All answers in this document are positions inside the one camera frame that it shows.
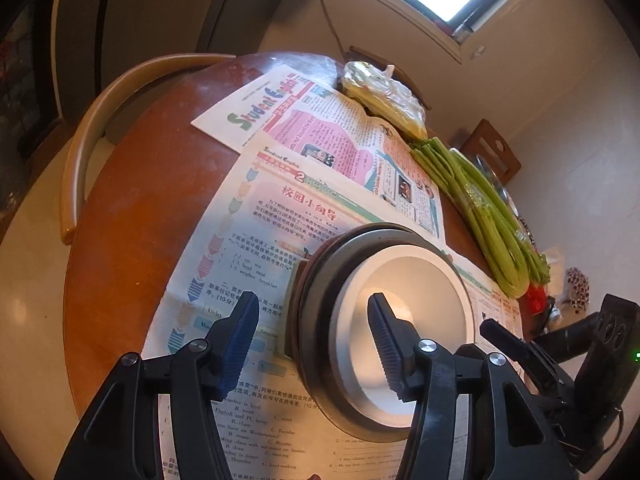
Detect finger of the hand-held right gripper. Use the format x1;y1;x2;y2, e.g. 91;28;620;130
479;319;576;401

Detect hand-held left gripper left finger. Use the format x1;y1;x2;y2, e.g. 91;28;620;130
54;291;260;480

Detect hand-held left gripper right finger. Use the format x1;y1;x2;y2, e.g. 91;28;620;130
367;294;578;480

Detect large red paper bowl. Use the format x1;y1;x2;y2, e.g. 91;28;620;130
337;251;475;423

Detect stainless steel bowl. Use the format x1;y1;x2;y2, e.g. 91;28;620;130
295;223;476;443

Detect black thermos bottle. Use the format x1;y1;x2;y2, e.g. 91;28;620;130
535;312;601;361

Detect red tissue box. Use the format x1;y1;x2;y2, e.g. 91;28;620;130
527;247;566;321

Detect brown spotted pouch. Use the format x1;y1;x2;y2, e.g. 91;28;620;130
565;266;591;313

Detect white worksheet newspaper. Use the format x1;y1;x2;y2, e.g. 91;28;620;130
142;147;526;480

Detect thick celery bundle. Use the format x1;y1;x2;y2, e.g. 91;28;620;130
407;137;531;298

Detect leafy celery bundle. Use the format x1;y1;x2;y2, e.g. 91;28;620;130
450;147;551;286

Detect steel basin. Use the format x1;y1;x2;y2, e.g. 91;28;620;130
475;152;508;198

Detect wooden chair with cutout back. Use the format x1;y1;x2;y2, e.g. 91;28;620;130
460;119;521;183

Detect plastic bag of yellow food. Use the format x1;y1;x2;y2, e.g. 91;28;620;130
340;60;428;141

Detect dark glass cabinet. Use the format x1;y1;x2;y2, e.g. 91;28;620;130
0;0;66;221

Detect grey refrigerator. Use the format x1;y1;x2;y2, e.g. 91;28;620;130
50;0;301;126

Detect black wall cable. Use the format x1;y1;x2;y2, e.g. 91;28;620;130
312;0;351;66

